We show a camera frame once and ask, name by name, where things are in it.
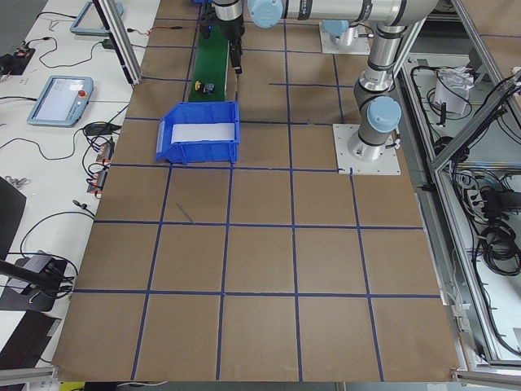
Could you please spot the left blue plastic bin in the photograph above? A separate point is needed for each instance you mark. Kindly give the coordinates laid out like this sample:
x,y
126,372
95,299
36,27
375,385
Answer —
x,y
205,151

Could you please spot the aluminium frame post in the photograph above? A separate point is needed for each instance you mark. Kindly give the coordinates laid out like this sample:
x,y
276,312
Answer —
x,y
117,33

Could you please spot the near teach pendant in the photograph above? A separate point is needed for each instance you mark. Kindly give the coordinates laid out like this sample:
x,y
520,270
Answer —
x,y
62,101

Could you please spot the white foam bin liner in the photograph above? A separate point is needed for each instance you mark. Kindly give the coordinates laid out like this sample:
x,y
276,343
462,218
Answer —
x,y
183,133

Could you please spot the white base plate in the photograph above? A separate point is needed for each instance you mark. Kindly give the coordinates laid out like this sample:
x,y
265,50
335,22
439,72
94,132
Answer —
x,y
340,37

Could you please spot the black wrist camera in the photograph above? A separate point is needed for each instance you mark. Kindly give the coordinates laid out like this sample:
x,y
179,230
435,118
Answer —
x,y
205,24

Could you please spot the black monitor stand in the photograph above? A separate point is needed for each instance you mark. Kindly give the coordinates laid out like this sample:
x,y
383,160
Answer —
x,y
33,283

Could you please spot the green conveyor belt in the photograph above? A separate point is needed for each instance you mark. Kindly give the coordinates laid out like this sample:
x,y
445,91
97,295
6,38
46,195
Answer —
x,y
211,62

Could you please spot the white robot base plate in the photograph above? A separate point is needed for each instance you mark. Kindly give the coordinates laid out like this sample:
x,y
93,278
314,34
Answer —
x,y
356,158

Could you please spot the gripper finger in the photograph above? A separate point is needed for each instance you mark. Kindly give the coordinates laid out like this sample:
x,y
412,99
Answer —
x,y
239,69
233,54

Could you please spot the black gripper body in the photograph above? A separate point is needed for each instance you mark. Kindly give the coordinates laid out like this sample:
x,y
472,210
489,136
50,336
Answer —
x,y
233,29

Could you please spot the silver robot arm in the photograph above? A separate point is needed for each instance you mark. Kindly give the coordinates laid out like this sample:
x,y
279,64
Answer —
x,y
380,114

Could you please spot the white crumpled bag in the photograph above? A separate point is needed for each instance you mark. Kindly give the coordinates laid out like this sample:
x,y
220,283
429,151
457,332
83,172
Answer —
x,y
453,89

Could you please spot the teach pendant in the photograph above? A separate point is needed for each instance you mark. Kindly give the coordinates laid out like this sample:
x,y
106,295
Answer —
x,y
88,22
62,101

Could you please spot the yellow push button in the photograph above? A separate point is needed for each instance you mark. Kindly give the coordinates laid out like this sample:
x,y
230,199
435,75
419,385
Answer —
x,y
204,88

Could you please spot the far teach pendant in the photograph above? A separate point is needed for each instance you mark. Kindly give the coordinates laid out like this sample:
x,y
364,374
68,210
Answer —
x,y
88,22

